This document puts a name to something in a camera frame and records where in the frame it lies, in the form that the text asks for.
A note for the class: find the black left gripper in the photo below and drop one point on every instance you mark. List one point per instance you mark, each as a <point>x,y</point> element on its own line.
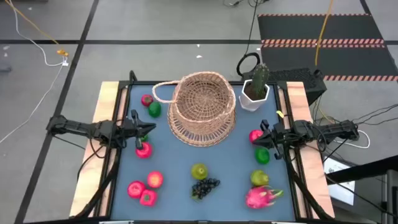
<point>122,132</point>

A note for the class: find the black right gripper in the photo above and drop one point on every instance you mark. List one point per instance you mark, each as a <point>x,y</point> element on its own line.
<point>284,135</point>

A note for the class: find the small green toy fruit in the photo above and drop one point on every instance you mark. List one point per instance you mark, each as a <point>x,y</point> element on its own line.
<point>145,138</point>

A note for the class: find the red toy apple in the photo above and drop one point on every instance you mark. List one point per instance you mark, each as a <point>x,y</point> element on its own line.
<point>136,189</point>
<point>254,134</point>

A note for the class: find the green toy lime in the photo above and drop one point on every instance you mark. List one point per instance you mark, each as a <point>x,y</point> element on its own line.
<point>154,109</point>
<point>262,156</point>

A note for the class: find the red toy tomato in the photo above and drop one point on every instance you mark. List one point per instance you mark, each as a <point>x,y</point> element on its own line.
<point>146,153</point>

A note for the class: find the small red toy fruit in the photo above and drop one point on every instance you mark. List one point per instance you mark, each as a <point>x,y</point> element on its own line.
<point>147,100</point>

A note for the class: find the green toy pear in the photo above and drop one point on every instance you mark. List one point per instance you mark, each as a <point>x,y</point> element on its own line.
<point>259,178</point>
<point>199,172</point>

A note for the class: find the red yellow toy peach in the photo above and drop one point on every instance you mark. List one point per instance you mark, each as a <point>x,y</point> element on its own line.
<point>155,179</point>

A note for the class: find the pink toy dragon fruit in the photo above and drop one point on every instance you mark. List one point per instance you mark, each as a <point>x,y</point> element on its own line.
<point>259,198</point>

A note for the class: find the red toy bell pepper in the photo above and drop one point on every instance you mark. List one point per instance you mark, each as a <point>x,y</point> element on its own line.
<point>148,198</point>

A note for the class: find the black toy grape bunch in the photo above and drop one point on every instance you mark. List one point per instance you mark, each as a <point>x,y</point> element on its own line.
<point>203,187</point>

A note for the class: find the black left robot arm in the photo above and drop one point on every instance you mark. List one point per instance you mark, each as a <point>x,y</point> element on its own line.
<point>74,126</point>

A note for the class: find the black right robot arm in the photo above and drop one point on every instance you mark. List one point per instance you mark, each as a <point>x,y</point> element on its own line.
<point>335,129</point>

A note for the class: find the small yellow tag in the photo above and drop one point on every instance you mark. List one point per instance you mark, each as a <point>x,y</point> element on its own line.
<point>280,114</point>

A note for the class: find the white hexagonal plant pot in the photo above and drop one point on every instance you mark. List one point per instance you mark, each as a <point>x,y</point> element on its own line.
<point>248,104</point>

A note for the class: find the light wooden side board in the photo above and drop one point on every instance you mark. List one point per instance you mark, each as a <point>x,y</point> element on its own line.
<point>298,99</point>
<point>105,99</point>

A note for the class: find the green cactus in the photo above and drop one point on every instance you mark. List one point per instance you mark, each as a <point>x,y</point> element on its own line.
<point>260,79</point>

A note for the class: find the black mesh computer case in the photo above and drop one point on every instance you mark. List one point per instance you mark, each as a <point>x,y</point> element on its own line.
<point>298,77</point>

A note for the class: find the white paper sheet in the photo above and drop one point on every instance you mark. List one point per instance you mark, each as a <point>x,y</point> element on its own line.
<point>340,189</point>

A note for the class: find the black beam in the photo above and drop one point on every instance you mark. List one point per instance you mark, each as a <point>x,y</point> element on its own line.
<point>363,172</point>

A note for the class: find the black ramp with striped edges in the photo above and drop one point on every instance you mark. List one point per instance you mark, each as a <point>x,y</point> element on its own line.
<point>289,28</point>

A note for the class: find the grey metal post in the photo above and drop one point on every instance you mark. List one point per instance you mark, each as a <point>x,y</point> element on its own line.
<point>392,199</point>

